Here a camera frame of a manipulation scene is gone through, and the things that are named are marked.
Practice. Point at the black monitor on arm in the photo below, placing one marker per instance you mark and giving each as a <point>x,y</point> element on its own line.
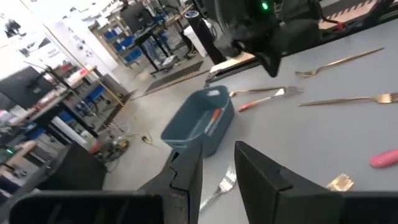
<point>25,87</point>

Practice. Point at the white pillar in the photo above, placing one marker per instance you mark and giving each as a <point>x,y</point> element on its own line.
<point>81,43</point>

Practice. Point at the blue plastic bin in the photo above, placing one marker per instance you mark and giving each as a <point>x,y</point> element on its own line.
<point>186,124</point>

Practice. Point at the shelf with blue bins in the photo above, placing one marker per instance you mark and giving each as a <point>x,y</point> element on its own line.
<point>127,46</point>

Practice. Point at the black table frame rail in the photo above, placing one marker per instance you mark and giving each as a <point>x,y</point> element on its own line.
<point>357,26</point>

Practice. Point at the black diagonal frame strut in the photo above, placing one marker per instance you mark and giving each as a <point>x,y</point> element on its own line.
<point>377,9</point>

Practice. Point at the hazard-striped black floor mat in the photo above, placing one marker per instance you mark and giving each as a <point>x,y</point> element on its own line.
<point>177,74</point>
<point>122,109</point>

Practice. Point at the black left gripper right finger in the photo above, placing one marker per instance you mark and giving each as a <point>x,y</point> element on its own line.
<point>264,193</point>

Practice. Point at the black desk monitor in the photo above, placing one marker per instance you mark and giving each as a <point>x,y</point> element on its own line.
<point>136,17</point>

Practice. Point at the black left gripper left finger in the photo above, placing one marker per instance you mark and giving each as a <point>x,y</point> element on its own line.
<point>186,174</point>

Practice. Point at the black-framed workbench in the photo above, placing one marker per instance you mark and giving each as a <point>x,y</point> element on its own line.
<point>62,105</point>

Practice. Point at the white and red bucket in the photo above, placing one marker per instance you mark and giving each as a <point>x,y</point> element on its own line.
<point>92,144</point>

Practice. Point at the black round-topped post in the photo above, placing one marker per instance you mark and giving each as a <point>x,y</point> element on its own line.
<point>206,40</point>

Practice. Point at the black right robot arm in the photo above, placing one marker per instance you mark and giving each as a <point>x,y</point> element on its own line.
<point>298,37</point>

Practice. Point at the black-framed wooden desk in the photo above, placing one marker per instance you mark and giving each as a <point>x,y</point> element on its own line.
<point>146,37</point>

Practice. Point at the white trash bin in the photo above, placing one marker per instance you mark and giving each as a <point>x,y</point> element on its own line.
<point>191,40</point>

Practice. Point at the person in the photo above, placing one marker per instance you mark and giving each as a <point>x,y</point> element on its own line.
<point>154,49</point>

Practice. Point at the black equipment case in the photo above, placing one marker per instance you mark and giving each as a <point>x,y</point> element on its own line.
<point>74,171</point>

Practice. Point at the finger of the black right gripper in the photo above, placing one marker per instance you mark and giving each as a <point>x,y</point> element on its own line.
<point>271,62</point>

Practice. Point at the white cylinder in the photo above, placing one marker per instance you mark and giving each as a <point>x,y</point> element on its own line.
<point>66,129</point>

